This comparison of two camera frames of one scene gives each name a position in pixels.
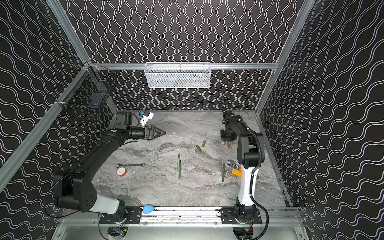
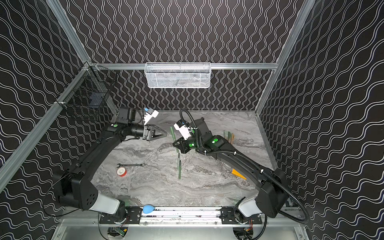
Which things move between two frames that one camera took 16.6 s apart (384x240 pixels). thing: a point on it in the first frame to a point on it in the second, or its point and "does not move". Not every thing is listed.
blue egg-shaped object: [148, 209] does not move
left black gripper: [147, 132] does not move
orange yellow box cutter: [238, 173] does not move
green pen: [223, 173] to [172, 131]
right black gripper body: [228, 136] to [186, 144]
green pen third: [179, 170] does not move
